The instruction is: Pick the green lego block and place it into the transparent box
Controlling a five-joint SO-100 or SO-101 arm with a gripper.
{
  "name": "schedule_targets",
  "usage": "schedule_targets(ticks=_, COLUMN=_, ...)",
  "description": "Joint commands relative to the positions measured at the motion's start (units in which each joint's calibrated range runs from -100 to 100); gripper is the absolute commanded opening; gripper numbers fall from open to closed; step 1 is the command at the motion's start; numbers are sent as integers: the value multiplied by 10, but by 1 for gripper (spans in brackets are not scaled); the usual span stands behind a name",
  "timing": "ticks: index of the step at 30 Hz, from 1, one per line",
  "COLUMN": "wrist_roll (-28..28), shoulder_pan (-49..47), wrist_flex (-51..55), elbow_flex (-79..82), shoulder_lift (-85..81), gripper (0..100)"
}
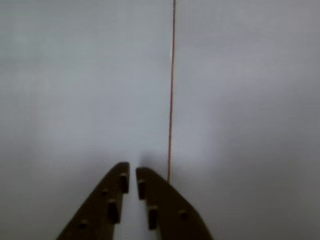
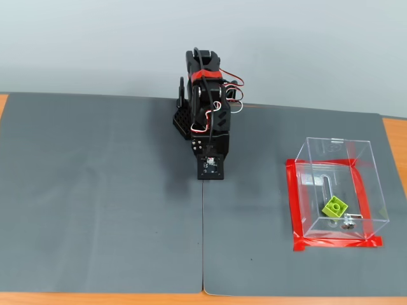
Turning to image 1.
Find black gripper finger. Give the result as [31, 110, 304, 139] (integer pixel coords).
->
[56, 162, 131, 240]
[135, 166, 215, 240]

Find gray table mat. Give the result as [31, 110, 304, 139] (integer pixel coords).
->
[167, 0, 320, 240]
[0, 0, 176, 240]

